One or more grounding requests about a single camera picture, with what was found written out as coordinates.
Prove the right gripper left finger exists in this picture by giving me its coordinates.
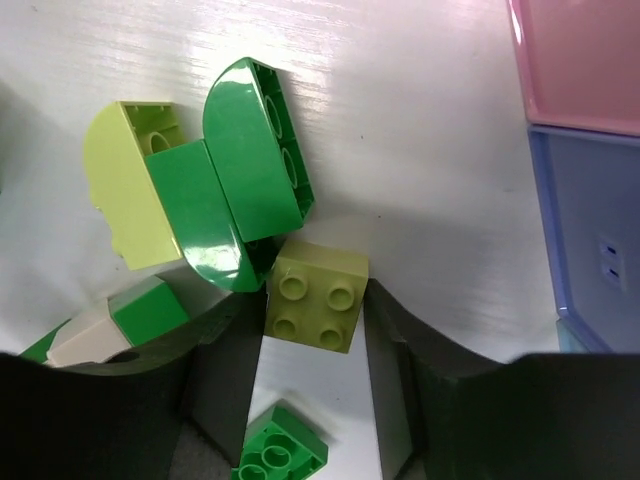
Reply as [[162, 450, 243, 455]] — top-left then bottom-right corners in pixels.
[[1, 292, 265, 479]]

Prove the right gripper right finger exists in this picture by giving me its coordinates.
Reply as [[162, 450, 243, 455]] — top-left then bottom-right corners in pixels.
[[364, 279, 639, 479]]

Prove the green lego plate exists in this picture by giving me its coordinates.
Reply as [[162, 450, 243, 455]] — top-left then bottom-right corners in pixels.
[[231, 405, 329, 480]]

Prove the lime 2x2 lego brick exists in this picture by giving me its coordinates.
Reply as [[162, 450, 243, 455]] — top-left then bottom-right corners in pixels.
[[264, 239, 369, 354]]

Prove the light blue bin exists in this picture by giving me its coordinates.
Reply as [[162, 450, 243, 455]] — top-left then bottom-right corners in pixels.
[[556, 319, 590, 353]]

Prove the white lego brick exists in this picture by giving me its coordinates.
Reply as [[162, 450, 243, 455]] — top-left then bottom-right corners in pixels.
[[45, 299, 131, 367]]

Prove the green lego on white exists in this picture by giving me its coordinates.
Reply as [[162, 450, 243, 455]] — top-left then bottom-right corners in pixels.
[[108, 276, 190, 346]]

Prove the small green curved lego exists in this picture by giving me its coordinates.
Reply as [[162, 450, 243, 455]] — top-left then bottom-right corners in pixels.
[[19, 320, 69, 364]]

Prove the green curved lego middle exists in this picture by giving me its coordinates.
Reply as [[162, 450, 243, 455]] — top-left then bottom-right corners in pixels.
[[145, 140, 278, 292]]

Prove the purple bin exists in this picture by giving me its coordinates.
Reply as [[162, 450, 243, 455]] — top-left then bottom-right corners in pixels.
[[528, 125, 639, 353]]

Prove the pale yellow curved lego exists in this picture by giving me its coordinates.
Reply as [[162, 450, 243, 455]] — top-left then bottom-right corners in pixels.
[[83, 101, 186, 270]]

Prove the green curved lego top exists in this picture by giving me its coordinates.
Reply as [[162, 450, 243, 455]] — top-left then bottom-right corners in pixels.
[[202, 57, 314, 242]]

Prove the small pink bin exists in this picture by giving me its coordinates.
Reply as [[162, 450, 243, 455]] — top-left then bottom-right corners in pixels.
[[507, 0, 639, 136]]

